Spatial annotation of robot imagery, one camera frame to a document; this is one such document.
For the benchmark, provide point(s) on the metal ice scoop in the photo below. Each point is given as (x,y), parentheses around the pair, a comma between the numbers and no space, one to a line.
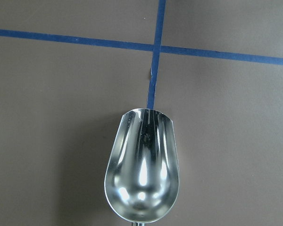
(142,177)

